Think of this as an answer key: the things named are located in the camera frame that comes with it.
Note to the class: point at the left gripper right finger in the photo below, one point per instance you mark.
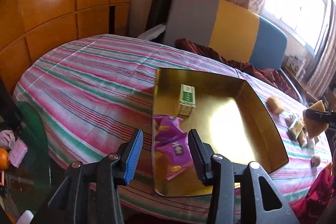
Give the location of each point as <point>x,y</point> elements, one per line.
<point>201,155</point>

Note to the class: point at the black rolled mat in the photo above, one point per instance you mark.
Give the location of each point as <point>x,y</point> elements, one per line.
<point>158,13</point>

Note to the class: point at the yellow snack packet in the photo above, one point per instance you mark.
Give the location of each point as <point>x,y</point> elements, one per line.
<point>295,127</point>
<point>302,139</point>

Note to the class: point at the striped bed sheet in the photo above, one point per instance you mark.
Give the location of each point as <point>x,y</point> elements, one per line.
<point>91,95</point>

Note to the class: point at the white knit sock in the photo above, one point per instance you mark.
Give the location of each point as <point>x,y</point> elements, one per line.
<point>315,161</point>

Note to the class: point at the red garment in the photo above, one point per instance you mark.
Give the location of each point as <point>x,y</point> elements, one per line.
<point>310,208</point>

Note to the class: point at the white box on sill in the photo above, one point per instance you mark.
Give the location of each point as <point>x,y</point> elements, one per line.
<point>295,64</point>

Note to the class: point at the yellow sponge block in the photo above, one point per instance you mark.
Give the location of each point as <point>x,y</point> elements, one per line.
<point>275,105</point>

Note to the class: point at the grey yellow blue chair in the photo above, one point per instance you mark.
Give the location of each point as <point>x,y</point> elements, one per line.
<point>233,31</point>

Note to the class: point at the maroon blanket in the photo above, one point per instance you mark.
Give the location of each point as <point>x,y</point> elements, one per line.
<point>269,76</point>

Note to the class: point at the wooden side shelf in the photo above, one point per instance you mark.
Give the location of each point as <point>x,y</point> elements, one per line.
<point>298,86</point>

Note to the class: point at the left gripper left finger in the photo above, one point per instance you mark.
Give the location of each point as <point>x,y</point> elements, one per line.
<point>129,155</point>

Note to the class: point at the purple snack packet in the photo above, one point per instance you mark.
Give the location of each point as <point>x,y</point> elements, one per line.
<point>168,128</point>
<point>177,154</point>

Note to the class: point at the orange fruit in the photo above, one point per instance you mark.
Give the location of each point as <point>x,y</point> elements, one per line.
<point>4,159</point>

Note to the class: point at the wooden wardrobe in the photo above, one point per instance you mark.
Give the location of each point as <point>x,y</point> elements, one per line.
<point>31,28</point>

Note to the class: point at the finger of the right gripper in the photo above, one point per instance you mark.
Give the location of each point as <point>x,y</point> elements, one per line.
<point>328,117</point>

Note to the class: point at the green tea box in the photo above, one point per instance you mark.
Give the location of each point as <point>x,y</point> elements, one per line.
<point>186,100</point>

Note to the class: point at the pink packet on floor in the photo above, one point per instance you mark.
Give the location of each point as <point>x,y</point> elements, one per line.
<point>17,153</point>

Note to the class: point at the gold metal tin box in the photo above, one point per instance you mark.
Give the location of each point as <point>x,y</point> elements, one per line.
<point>228,115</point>

